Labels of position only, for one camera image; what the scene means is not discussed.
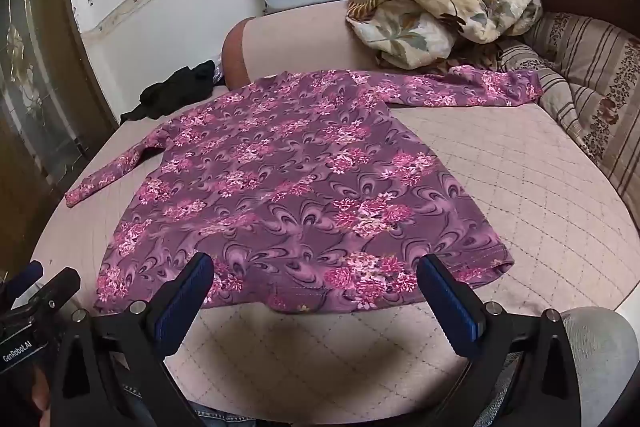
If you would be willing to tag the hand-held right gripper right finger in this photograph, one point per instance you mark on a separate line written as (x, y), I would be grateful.
(450, 309)

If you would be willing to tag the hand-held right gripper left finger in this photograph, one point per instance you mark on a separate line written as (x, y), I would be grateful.
(184, 302)

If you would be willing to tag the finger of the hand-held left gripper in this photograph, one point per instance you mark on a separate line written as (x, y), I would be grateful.
(60, 287)
(31, 272)

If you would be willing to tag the purple floral long-sleeve shirt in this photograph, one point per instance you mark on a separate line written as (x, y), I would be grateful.
(300, 167)

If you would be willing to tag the pink quilted bed mat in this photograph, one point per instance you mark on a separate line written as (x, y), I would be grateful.
(525, 187)

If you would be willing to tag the person's right leg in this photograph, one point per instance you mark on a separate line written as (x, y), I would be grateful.
(605, 357)

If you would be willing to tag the wooden door with glass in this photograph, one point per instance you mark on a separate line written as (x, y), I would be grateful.
(45, 82)

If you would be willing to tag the black cloth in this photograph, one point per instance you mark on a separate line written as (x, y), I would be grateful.
(172, 92)

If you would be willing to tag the striped floral quilt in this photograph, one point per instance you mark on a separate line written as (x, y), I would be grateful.
(590, 72)

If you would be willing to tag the cream floral blanket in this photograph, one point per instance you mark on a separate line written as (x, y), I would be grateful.
(425, 22)

